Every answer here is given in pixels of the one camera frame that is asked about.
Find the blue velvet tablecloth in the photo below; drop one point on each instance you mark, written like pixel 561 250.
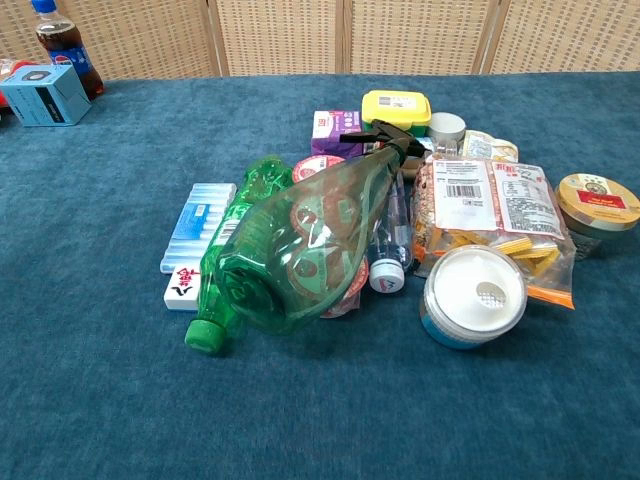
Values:
pixel 320 375

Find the white lidded blue jar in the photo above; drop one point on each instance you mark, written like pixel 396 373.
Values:
pixel 472 302

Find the woven folding screen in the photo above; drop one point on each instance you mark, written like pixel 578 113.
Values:
pixel 320 35

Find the round gold tin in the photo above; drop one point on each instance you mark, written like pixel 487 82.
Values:
pixel 597 212

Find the purple carton box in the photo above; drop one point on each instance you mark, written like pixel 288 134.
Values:
pixel 334 132

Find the silver round tin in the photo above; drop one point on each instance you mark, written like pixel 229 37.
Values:
pixel 447 127

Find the light blue cardboard box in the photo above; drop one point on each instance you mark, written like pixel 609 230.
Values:
pixel 47 95

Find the blue cola bottle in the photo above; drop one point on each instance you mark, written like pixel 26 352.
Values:
pixel 67 45

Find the green soda bottle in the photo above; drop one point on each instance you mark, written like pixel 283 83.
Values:
pixel 240 205

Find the yellow lidded green box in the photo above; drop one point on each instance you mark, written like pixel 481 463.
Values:
pixel 397 107

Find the clear water bottle white cap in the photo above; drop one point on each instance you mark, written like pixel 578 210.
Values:
pixel 392 245

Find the green spray bottle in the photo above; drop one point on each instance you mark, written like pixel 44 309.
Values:
pixel 300 235

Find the beige snack packet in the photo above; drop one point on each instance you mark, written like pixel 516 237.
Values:
pixel 490 145

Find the clear bag of snacks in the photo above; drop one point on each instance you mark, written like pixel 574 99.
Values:
pixel 495 210

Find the white blue tissue pack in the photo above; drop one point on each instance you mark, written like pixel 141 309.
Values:
pixel 197 225

